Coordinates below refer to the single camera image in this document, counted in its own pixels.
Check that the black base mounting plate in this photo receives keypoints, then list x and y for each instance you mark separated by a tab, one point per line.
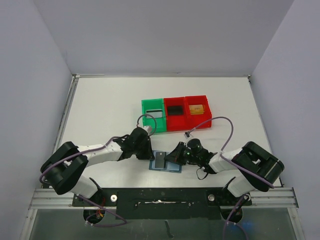
167	203

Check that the red plastic bin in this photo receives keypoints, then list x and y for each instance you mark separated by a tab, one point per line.
176	122
204	113

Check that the blue leather card holder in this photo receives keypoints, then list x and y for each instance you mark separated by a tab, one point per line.
169	166

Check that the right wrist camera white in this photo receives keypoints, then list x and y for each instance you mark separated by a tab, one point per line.
188	135

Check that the aluminium rail left edge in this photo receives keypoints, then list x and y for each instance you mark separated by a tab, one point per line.
66	111

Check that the aluminium rail front right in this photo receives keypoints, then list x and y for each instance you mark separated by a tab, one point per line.
279	197

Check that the middle red plastic bin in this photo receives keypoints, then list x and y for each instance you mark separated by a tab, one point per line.
176	122

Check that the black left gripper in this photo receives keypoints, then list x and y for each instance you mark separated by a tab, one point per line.
148	154

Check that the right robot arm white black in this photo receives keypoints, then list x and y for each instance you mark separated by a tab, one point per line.
259	168

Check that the green plastic bin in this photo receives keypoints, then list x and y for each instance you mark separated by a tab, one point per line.
159	123

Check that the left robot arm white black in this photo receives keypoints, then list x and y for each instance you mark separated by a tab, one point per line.
64	169

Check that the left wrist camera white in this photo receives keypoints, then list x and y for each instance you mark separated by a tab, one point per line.
147	128

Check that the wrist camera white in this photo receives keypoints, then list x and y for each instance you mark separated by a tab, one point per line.
188	135
147	128

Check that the gold card in red bin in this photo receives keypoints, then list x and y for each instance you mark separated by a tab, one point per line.
197	109

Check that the black card in red bin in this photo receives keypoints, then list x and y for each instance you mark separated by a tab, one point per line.
175	110

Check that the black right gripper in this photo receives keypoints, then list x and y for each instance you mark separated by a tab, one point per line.
182	155

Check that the right red plastic bin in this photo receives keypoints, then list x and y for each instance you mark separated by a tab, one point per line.
204	113

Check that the silver card in green bin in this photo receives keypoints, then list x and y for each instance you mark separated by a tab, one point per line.
155	113

